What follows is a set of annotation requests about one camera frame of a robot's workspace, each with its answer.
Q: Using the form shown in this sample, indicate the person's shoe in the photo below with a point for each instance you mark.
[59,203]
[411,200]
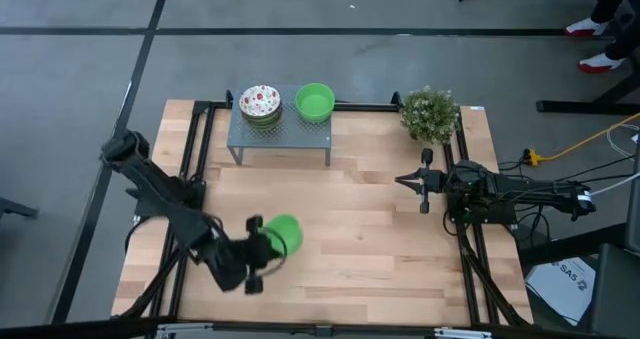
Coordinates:
[600,63]
[587,27]

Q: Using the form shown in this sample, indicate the yellow power splitter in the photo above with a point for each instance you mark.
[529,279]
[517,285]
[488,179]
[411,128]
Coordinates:
[531,156]

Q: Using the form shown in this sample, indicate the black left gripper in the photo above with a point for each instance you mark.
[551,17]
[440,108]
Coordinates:
[250,256]

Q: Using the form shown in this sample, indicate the black desk leg frame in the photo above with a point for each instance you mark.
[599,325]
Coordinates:
[585,106]

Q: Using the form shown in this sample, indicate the small potted green plant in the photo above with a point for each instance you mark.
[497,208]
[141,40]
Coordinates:
[430,114]

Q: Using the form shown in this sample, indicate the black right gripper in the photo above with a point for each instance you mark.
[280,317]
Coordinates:
[432,181]

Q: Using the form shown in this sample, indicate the green plastic mini bowl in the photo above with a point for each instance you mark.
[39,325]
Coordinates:
[315,120]
[287,234]
[315,101]

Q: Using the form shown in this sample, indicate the black crossbeam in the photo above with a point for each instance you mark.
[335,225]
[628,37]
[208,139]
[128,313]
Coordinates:
[250,330]

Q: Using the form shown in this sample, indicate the black aluminium table frame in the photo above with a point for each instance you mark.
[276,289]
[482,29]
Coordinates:
[466,279]

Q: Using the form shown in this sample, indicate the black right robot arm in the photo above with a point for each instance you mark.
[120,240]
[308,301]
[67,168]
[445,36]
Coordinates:
[540,194]

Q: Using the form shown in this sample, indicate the dark grey furniture foot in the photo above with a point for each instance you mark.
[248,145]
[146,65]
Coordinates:
[17,209]

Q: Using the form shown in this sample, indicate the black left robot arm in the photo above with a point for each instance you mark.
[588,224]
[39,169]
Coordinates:
[155,189]

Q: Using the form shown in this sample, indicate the white printed paper sheet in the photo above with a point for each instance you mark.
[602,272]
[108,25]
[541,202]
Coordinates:
[560,286]

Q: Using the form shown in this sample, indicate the black desk foot bar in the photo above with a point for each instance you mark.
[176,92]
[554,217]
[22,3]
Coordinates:
[570,244]

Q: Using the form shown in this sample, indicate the silver metal bracket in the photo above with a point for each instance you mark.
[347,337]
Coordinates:
[185,327]
[462,333]

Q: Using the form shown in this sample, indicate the grey perforated metal shelf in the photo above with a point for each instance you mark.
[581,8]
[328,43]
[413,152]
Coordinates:
[290,134]

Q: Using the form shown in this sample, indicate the dark grey case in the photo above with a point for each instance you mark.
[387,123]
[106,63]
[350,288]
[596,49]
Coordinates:
[617,294]

